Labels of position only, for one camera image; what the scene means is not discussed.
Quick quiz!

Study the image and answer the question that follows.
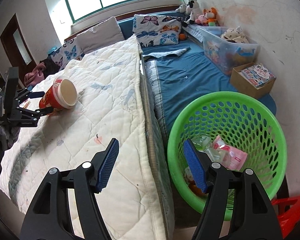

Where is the red paper noodle cup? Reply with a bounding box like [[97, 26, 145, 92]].
[[39, 76, 77, 111]]

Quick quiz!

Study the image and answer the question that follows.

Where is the pink snack packet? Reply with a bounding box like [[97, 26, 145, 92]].
[[212, 135, 248, 171]]

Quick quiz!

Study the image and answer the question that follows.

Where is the red white wrapper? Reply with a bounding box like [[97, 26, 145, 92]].
[[184, 166, 196, 186]]

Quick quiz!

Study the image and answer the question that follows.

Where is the children picture book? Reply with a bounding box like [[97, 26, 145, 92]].
[[19, 99, 31, 109]]

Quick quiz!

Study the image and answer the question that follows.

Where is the pink cloth bundle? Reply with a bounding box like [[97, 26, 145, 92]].
[[24, 62, 46, 87]]

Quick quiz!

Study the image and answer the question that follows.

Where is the dark wooden door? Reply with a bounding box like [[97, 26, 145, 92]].
[[0, 14, 37, 85]]

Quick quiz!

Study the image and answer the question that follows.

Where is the left butterfly pillow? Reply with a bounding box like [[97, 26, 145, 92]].
[[50, 37, 85, 70]]

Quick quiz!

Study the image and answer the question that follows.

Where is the butterfly pillow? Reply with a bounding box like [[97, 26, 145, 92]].
[[50, 37, 85, 70], [133, 14, 183, 48]]

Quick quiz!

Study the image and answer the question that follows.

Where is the red plastic stool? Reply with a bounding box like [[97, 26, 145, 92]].
[[271, 196, 300, 239]]

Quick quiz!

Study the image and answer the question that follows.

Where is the white quilted table cover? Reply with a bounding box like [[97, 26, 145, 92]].
[[0, 36, 174, 239]]

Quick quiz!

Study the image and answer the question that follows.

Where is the green plastic waste basket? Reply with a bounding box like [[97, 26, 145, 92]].
[[167, 92, 287, 213]]

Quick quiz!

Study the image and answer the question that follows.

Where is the grey square cushion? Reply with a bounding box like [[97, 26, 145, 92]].
[[76, 17, 125, 54]]

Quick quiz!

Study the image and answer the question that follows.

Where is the right butterfly pillow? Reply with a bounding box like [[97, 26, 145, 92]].
[[133, 14, 183, 48]]

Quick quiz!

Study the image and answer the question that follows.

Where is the cardboard box with books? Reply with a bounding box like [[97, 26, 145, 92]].
[[230, 62, 276, 99]]

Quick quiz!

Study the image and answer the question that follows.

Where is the clear plastic storage bin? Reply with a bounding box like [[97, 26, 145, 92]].
[[200, 27, 260, 75]]

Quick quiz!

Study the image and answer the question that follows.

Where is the cow plush toy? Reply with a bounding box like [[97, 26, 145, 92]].
[[175, 0, 202, 27]]

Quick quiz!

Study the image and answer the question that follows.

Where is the pink plush toy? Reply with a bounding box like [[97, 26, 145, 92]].
[[195, 15, 209, 26]]

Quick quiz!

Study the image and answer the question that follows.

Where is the orange fox plush toy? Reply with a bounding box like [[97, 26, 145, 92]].
[[203, 7, 217, 27]]

